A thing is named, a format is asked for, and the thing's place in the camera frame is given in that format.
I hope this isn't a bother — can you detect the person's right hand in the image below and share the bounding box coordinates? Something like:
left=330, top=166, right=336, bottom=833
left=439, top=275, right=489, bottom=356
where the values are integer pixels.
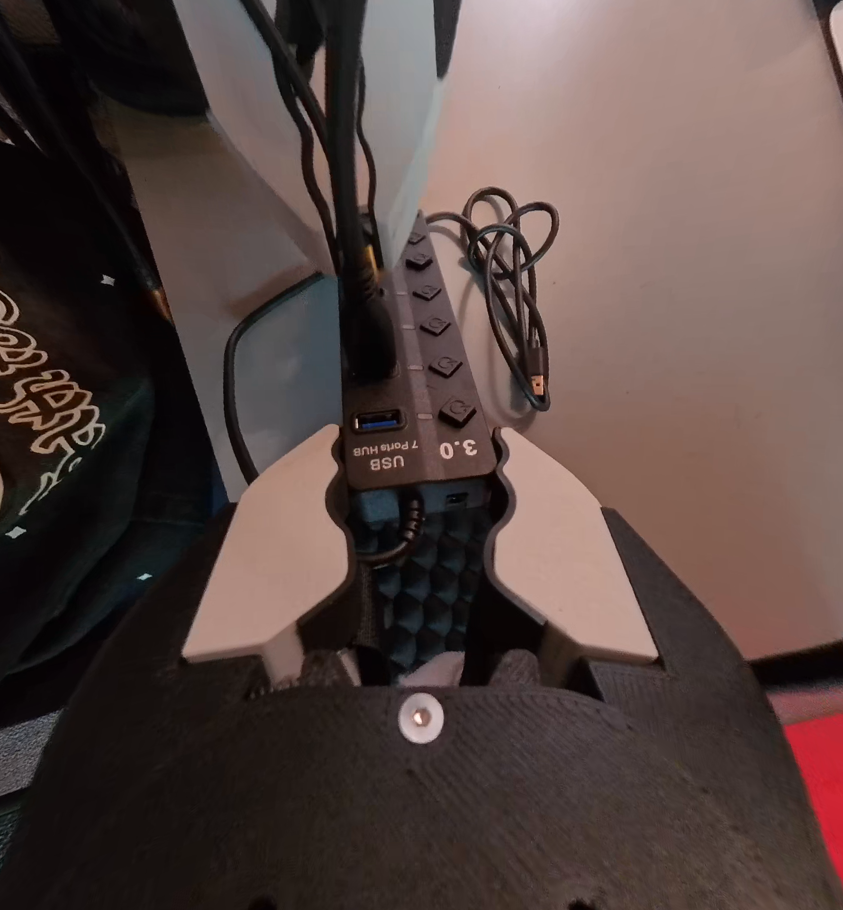
left=399, top=654, right=465, bottom=688

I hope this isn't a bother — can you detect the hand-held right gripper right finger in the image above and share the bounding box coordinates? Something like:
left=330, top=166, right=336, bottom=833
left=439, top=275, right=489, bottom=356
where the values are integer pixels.
left=482, top=427, right=662, bottom=665

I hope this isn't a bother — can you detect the black usb hub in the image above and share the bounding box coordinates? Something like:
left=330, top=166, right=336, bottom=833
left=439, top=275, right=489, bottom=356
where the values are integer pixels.
left=341, top=208, right=499, bottom=514

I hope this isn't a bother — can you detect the red plastic bin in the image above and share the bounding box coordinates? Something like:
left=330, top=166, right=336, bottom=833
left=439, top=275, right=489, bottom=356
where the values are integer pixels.
left=782, top=718, right=843, bottom=910

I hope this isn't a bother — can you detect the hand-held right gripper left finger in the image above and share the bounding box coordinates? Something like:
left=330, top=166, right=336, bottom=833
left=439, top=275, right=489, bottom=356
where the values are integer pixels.
left=181, top=423, right=356, bottom=676

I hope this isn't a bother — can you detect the thick black usb cable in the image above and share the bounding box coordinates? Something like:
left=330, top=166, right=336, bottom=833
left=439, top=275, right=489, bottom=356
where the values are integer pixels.
left=318, top=0, right=399, bottom=382

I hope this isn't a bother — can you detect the thin black cable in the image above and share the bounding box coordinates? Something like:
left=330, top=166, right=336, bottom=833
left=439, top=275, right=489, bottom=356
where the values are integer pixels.
left=224, top=272, right=344, bottom=486

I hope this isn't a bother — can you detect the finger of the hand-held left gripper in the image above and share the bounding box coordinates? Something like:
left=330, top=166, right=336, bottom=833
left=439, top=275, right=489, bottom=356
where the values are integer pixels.
left=172, top=0, right=340, bottom=278
left=357, top=0, right=458, bottom=270

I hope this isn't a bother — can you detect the black braided hub cable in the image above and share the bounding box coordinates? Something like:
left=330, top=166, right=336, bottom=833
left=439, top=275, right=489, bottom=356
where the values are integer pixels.
left=354, top=186, right=561, bottom=571

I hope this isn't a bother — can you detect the black hex-patterned pouch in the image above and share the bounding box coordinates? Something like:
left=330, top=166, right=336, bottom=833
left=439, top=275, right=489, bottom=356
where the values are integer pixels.
left=354, top=515, right=495, bottom=673

